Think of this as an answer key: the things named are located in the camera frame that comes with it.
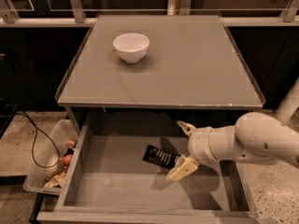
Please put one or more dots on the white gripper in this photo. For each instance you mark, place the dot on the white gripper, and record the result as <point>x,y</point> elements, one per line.
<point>198,146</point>

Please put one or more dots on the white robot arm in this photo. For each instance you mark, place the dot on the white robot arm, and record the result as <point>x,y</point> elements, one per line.
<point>254,138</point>

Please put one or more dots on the grey cabinet with counter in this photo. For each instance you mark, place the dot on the grey cabinet with counter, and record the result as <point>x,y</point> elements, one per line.
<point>192,63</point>

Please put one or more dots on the open grey top drawer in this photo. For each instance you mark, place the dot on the open grey top drawer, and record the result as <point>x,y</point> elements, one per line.
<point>109,182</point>

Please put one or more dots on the white ceramic bowl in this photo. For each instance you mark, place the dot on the white ceramic bowl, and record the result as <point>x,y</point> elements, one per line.
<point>131,47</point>

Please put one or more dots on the white pole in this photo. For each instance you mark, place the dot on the white pole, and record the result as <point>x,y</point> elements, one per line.
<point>289,104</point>

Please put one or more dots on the small orange bottle in bin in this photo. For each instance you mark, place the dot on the small orange bottle in bin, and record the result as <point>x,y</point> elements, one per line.
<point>72,143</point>

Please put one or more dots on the orange round fruit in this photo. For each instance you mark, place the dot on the orange round fruit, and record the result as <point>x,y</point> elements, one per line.
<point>67,160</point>

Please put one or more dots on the clear plastic storage bin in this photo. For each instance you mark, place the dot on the clear plastic storage bin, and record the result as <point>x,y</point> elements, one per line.
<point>62,132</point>

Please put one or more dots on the cream round object in bin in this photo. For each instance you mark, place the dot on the cream round object in bin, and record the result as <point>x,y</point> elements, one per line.
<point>54,166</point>

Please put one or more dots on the crumpled wrapper in bin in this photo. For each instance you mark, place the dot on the crumpled wrapper in bin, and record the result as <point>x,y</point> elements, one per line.
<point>57,181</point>

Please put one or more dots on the metal railing frame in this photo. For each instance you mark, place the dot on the metal railing frame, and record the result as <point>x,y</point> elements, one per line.
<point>81,10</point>

